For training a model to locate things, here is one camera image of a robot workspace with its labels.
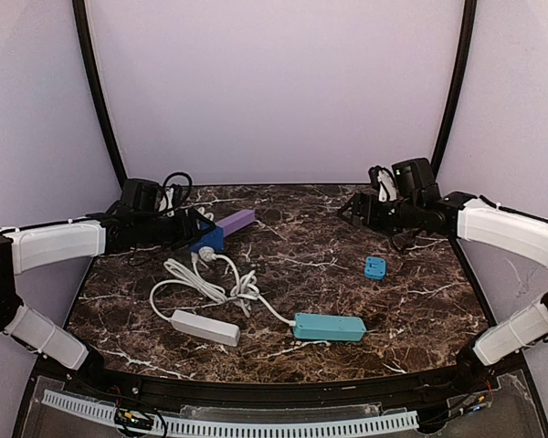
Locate dark blue cube socket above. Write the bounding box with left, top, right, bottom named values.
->
left=189, top=227, right=224, bottom=253

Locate light blue plug adapter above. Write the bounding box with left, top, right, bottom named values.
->
left=364, top=256, right=386, bottom=281

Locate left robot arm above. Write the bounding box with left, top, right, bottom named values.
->
left=0, top=208, right=216, bottom=370

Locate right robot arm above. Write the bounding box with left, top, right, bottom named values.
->
left=338, top=192, right=548, bottom=367

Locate purple power strip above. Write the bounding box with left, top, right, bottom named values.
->
left=216, top=209, right=256, bottom=238

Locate white power strip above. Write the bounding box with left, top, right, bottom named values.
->
left=169, top=310, right=241, bottom=347

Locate teal power strip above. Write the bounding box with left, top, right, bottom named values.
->
left=292, top=313, right=366, bottom=342

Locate left circuit board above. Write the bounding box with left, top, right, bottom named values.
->
left=113, top=408, right=154, bottom=431

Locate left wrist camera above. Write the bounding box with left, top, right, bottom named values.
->
left=120, top=178, right=161, bottom=212

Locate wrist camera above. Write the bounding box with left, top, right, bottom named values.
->
left=392, top=158, right=440, bottom=198
left=120, top=178, right=161, bottom=212

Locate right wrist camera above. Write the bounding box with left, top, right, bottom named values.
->
left=392, top=158, right=440, bottom=198

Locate teal strip white cable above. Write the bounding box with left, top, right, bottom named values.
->
left=195, top=245, right=298, bottom=327

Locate black front rail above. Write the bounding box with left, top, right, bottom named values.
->
left=90, top=364, right=462, bottom=412

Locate white slotted cable duct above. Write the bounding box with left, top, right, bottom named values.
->
left=41, top=390, right=418, bottom=437

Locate right black frame post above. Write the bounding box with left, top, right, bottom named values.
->
left=430, top=0, right=478, bottom=176

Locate black frame post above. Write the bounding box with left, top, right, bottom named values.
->
left=430, top=0, right=478, bottom=176
left=71, top=0, right=128, bottom=187

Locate left black frame post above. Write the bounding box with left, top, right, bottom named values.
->
left=71, top=0, right=128, bottom=187

